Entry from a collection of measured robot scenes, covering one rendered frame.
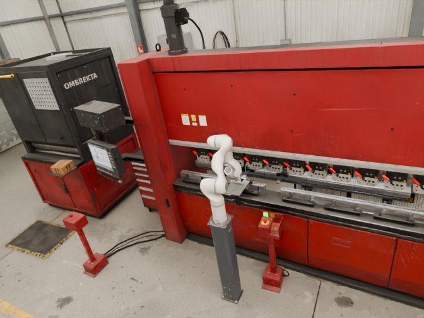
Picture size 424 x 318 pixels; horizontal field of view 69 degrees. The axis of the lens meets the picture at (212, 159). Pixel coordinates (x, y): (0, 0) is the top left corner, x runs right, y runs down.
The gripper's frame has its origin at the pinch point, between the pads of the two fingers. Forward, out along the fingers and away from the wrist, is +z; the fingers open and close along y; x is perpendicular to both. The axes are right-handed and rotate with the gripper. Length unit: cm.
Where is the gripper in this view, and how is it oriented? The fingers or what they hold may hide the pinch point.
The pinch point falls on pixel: (239, 180)
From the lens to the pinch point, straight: 321.7
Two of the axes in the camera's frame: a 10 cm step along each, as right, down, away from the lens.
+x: -2.7, 9.3, -2.6
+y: -8.7, -1.2, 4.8
